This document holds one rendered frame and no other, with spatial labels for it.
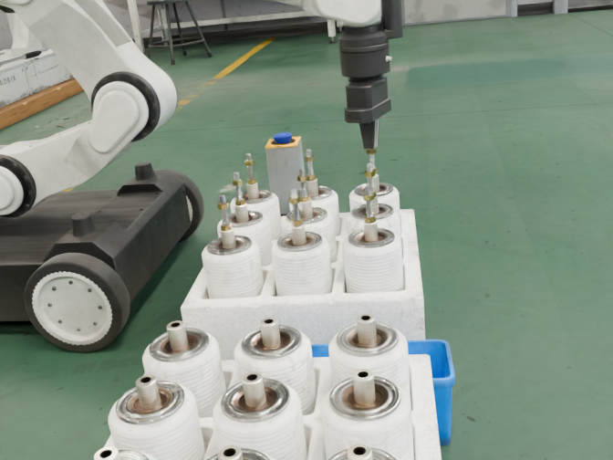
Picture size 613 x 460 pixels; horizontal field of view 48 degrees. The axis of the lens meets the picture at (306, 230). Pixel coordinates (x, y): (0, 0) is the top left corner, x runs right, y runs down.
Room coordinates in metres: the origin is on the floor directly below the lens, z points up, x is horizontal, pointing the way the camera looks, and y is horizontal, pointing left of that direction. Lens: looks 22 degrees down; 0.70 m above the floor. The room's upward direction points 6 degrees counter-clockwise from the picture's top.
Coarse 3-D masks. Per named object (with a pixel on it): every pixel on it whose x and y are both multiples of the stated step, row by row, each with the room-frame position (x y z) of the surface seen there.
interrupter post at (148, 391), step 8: (144, 376) 0.65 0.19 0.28; (152, 376) 0.65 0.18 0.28; (136, 384) 0.64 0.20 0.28; (144, 384) 0.64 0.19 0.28; (152, 384) 0.64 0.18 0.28; (144, 392) 0.64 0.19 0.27; (152, 392) 0.64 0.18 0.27; (144, 400) 0.64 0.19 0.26; (152, 400) 0.64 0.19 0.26; (160, 400) 0.65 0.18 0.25; (144, 408) 0.64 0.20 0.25
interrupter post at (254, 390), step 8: (248, 376) 0.63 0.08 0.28; (256, 376) 0.63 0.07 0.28; (248, 384) 0.62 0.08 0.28; (256, 384) 0.62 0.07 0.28; (248, 392) 0.62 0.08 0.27; (256, 392) 0.62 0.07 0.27; (264, 392) 0.63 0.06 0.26; (248, 400) 0.62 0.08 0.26; (256, 400) 0.62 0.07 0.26; (264, 400) 0.63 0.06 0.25
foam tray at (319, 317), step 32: (416, 256) 1.10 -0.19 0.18; (192, 288) 1.07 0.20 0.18; (416, 288) 0.98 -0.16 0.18; (192, 320) 1.00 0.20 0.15; (224, 320) 1.00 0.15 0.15; (256, 320) 0.99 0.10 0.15; (288, 320) 0.98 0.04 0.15; (320, 320) 0.97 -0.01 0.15; (352, 320) 0.97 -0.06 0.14; (384, 320) 0.96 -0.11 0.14; (416, 320) 0.95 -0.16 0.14; (224, 352) 1.00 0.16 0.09
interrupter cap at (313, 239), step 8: (312, 232) 1.08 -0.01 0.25; (280, 240) 1.06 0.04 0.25; (288, 240) 1.06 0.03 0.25; (312, 240) 1.05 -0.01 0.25; (320, 240) 1.04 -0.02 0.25; (280, 248) 1.03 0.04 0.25; (288, 248) 1.02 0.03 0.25; (296, 248) 1.02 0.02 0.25; (304, 248) 1.02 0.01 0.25; (312, 248) 1.02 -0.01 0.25
